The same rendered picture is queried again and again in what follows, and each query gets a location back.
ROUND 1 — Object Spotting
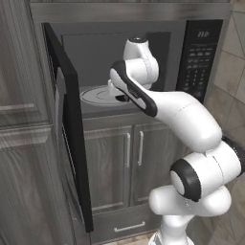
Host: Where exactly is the black microwave door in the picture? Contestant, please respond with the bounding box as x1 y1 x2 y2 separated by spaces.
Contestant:
41 22 95 234

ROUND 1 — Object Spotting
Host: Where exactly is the silver cupboard door handle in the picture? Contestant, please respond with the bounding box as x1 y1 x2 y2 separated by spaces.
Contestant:
124 132 131 169
137 130 145 167

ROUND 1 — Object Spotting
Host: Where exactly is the grey wood drawer front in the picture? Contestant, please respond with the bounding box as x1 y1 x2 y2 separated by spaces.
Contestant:
89 209 162 245

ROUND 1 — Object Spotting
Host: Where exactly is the stainless steel microwave oven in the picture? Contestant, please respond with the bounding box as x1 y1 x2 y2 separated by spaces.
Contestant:
41 19 224 120

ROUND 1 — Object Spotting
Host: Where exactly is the silver drawer handle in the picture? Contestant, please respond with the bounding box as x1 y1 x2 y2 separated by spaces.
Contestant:
113 220 146 234

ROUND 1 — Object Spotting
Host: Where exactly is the tall grey wood cupboard door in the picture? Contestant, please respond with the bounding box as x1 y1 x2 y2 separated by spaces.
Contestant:
0 0 54 130
0 124 78 245

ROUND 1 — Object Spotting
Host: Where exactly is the grey wood cupboard above microwave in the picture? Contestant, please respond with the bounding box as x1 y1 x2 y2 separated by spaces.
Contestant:
29 0 234 23

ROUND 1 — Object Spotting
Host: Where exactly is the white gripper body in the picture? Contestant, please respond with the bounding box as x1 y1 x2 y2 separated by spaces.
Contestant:
106 78 123 99

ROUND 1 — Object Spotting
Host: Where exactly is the round glass microwave turntable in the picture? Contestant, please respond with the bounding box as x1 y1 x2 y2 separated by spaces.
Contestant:
78 85 135 107

